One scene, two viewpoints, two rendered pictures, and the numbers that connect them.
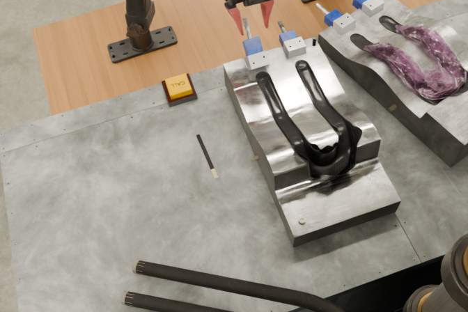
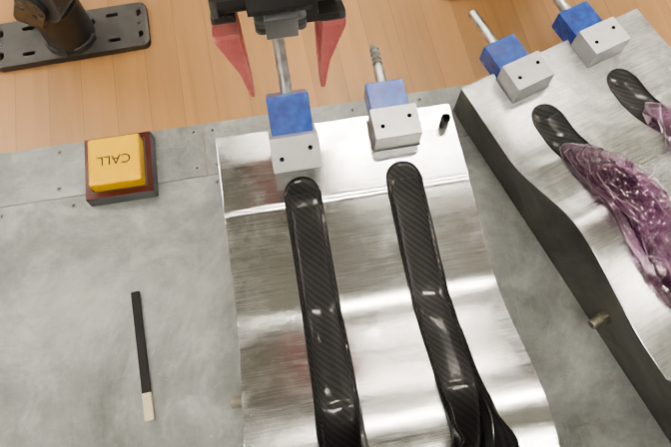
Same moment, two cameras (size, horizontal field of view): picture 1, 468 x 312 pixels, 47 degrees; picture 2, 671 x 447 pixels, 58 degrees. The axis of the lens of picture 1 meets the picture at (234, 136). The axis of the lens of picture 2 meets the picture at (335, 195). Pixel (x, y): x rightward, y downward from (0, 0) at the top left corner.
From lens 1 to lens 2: 0.82 m
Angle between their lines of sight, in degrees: 11
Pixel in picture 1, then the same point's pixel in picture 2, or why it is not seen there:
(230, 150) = (199, 346)
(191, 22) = (193, 2)
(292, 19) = (410, 32)
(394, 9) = (647, 57)
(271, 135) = (280, 380)
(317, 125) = (402, 378)
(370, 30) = (583, 104)
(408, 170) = not seen: outside the picture
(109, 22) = not seen: outside the picture
